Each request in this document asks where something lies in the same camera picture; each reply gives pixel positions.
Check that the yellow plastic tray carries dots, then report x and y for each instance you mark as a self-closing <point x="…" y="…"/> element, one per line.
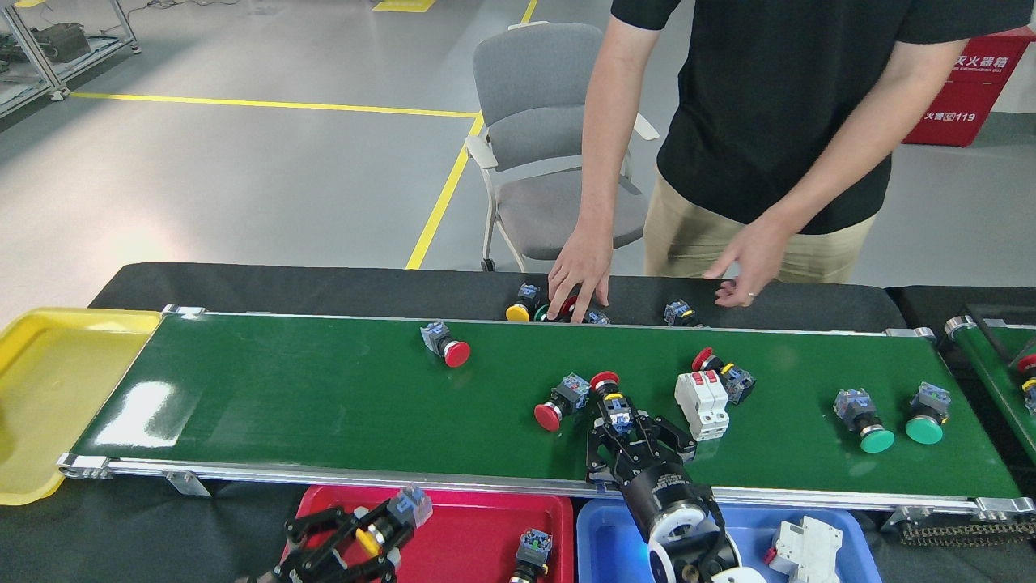
<point x="57" y="405"/>

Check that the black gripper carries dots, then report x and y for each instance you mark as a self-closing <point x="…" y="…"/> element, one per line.
<point x="660" y="486"/>

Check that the green conveyor belt silver frame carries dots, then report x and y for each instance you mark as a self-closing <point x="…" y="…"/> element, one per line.
<point x="324" y="389"/>

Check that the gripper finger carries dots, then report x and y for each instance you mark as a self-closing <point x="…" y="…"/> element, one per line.
<point x="348" y="567"/>
<point x="324" y="518"/>

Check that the red plastic tray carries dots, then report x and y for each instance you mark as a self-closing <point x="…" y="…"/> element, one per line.
<point x="469" y="534"/>

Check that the short green conveyor belt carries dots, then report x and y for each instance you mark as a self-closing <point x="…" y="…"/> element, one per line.
<point x="1004" y="380"/>

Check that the person's right forearm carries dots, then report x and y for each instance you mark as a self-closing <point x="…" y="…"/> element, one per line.
<point x="603" y="162"/>

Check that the black guide frame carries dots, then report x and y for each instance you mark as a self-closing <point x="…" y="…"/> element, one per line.
<point x="991" y="334"/>

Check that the silver metal rack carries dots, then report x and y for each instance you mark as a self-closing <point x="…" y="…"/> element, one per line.
<point x="89" y="69"/>

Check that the black box on rack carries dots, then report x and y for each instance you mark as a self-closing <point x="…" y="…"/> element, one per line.
<point x="63" y="42"/>

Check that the person's left forearm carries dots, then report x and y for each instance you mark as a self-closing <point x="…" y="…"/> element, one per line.
<point x="850" y="162"/>

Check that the yellow push button switch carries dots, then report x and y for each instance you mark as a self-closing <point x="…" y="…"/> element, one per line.
<point x="371" y="541"/>
<point x="517" y="312"/>

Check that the red push button switch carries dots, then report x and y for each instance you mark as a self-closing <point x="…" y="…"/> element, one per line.
<point x="1028" y="364"/>
<point x="548" y="417"/>
<point x="569" y="309"/>
<point x="456" y="354"/>
<point x="605" y="380"/>
<point x="702" y="359"/>

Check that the grey office chair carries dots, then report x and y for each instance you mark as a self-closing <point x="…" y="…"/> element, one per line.
<point x="534" y="105"/>

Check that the person's right hand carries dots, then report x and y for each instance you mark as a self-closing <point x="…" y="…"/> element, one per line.
<point x="581" y="267"/>

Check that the blue plastic tray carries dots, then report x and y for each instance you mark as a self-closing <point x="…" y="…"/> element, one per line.
<point x="749" y="525"/>

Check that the person's left hand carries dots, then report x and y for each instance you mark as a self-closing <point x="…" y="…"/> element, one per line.
<point x="753" y="259"/>

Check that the white circuit breaker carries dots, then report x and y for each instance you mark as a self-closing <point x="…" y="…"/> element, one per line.
<point x="702" y="405"/>
<point x="805" y="551"/>

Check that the person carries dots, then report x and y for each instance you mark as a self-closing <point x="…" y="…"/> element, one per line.
<point x="769" y="97"/>

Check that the push button switch blue base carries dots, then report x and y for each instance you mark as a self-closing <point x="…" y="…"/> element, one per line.
<point x="678" y="312"/>

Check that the red fire extinguisher box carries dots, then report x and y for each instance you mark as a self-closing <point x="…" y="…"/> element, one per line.
<point x="971" y="89"/>

